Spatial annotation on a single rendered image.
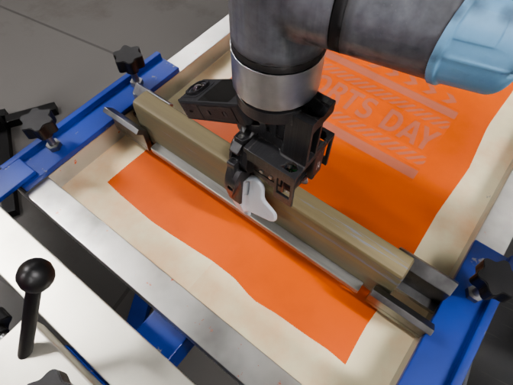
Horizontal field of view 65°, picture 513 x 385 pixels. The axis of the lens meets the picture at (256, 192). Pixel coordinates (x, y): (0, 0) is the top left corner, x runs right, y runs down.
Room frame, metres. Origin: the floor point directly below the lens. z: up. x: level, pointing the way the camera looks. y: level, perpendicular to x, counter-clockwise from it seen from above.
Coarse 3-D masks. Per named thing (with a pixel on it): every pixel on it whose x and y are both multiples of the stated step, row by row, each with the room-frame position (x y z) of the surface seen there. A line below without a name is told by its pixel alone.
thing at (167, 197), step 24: (144, 168) 0.35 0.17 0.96; (168, 168) 0.35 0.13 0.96; (120, 192) 0.31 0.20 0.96; (144, 192) 0.31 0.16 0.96; (168, 192) 0.31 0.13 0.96; (192, 192) 0.31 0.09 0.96; (168, 216) 0.27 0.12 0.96; (192, 216) 0.27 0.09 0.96; (216, 216) 0.27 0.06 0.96; (240, 216) 0.27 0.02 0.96; (192, 240) 0.23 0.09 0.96; (216, 240) 0.23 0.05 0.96
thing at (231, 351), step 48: (192, 48) 0.58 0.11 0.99; (96, 144) 0.38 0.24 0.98; (48, 192) 0.29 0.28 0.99; (96, 240) 0.22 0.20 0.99; (480, 240) 0.22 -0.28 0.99; (144, 288) 0.15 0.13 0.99; (192, 336) 0.10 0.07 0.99; (240, 336) 0.10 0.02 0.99; (240, 384) 0.05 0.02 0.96; (288, 384) 0.05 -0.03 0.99
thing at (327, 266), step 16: (176, 160) 0.34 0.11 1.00; (192, 176) 0.31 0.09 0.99; (224, 192) 0.28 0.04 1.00; (256, 224) 0.24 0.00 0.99; (272, 224) 0.24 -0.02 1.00; (288, 240) 0.21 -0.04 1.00; (304, 256) 0.19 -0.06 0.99; (320, 256) 0.19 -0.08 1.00; (336, 272) 0.17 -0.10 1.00; (352, 288) 0.15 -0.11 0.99
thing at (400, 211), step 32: (480, 96) 0.50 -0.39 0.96; (448, 128) 0.43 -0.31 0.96; (480, 128) 0.43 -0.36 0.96; (352, 160) 0.37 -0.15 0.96; (448, 160) 0.37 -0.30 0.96; (320, 192) 0.31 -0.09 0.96; (352, 192) 0.31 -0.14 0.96; (384, 192) 0.31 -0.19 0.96; (416, 192) 0.31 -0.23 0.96; (448, 192) 0.31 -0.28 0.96; (384, 224) 0.26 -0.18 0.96; (416, 224) 0.26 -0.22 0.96; (224, 256) 0.21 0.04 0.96; (256, 256) 0.21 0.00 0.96; (288, 256) 0.21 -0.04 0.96; (256, 288) 0.16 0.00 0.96; (288, 288) 0.16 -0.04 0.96; (320, 288) 0.16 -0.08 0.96; (288, 320) 0.12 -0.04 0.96; (320, 320) 0.12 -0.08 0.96; (352, 320) 0.12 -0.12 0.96
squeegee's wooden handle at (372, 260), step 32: (160, 128) 0.36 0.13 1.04; (192, 128) 0.34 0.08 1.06; (192, 160) 0.32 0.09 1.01; (224, 160) 0.29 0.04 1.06; (288, 192) 0.24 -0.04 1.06; (288, 224) 0.23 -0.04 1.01; (320, 224) 0.20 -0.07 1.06; (352, 224) 0.20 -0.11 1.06; (352, 256) 0.17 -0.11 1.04; (384, 256) 0.16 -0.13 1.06; (384, 288) 0.15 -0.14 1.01
